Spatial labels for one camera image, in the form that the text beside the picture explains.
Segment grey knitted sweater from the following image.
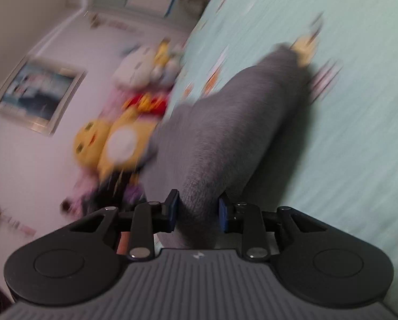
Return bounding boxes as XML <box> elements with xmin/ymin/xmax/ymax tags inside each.
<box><xmin>140</xmin><ymin>39</ymin><xmax>316</xmax><ymax>249</ymax></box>

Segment yellow bear plush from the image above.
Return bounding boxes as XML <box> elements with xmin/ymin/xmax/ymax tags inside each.
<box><xmin>73</xmin><ymin>107</ymin><xmax>159</xmax><ymax>181</ymax></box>

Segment red and yellow plush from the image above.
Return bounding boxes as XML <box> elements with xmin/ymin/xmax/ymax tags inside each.
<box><xmin>122</xmin><ymin>92</ymin><xmax>168</xmax><ymax>118</ymax></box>

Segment mint quilted bee bedspread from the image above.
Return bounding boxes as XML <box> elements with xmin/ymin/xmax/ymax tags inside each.
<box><xmin>170</xmin><ymin>0</ymin><xmax>398</xmax><ymax>314</ymax></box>

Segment white Hello Kitty plush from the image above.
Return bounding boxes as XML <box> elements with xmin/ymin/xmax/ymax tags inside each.
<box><xmin>112</xmin><ymin>38</ymin><xmax>184</xmax><ymax>91</ymax></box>

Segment framed wall picture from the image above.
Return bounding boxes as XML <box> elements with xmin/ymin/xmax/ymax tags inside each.
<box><xmin>0</xmin><ymin>55</ymin><xmax>87</xmax><ymax>135</ymax></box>

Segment grey coiled strap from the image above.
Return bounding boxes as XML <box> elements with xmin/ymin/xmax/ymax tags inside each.
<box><xmin>179</xmin><ymin>0</ymin><xmax>214</xmax><ymax>19</ymax></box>

